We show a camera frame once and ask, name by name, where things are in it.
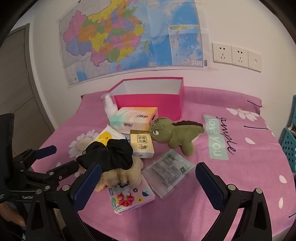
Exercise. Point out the pink flower print bedsheet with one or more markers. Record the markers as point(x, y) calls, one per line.
point(242, 162)

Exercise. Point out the green dinosaur plush toy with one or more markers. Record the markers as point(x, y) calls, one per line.
point(175, 136)

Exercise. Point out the white spray bottle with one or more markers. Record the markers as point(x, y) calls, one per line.
point(110, 109)

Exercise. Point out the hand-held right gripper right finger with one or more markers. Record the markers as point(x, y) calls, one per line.
point(209, 185)

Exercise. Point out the colourful wall map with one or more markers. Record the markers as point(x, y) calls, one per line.
point(138, 34)

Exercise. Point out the floral pocket tissue pack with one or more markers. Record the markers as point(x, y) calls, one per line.
point(129, 199)

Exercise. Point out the pastel soft tissue pack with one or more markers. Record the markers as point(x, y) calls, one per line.
point(131, 118)

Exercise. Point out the white wall socket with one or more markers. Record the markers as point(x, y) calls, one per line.
point(240, 56)
point(222, 53)

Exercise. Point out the cream pocket tissue pack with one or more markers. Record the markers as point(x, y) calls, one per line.
point(141, 143)

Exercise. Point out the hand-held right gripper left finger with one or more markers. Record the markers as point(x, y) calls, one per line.
point(89, 185)

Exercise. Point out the beige plush toy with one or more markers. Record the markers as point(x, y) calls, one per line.
point(124, 176)

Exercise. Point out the white wall switch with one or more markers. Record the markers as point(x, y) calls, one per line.
point(254, 60)

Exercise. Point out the blue plastic basket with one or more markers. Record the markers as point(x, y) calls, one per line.
point(289, 143)

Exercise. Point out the clear labelled packet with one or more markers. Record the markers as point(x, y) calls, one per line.
point(166, 171)

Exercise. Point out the white yellow duck packet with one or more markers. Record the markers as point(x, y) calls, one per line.
point(104, 136)

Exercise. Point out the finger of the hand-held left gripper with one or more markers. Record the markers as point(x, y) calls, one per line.
point(46, 150)
point(67, 169)

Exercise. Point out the pink cardboard box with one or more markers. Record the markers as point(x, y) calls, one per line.
point(150, 104)

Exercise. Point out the black scrunchie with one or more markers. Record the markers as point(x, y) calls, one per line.
point(108, 155)

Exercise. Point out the person's left hand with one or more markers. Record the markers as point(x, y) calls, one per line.
point(10, 212)

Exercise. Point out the grey brown wardrobe door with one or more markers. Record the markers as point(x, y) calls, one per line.
point(18, 92)

